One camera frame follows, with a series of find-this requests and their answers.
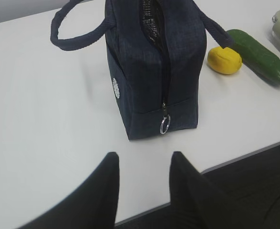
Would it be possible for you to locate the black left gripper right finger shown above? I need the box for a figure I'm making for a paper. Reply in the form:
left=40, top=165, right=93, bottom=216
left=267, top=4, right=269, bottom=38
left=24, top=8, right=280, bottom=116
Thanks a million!
left=154, top=151, right=280, bottom=229

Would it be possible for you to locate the yellow lemon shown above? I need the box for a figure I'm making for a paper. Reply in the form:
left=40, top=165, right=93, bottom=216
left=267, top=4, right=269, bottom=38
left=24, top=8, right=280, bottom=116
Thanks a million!
left=207, top=46, right=242, bottom=75

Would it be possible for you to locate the navy blue fabric lunch bag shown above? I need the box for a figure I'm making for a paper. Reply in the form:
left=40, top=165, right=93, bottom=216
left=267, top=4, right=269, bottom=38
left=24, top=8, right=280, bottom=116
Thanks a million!
left=50, top=0, right=233, bottom=140

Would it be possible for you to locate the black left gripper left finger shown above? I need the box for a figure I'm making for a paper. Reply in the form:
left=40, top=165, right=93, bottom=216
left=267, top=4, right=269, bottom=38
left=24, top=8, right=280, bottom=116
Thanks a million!
left=22, top=152, right=119, bottom=229

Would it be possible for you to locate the green cucumber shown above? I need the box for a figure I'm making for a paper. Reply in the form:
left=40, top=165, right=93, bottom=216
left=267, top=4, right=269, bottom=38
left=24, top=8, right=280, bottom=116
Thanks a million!
left=227, top=29, right=280, bottom=86

